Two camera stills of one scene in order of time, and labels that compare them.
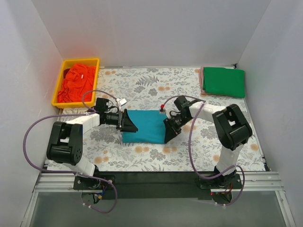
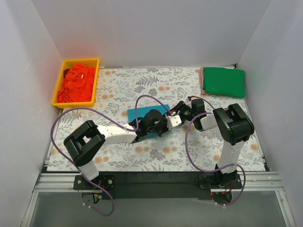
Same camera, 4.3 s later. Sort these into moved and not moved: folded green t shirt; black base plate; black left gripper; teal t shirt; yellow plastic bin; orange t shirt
Moved: black left gripper; teal t shirt
Not moved: orange t shirt; black base plate; yellow plastic bin; folded green t shirt
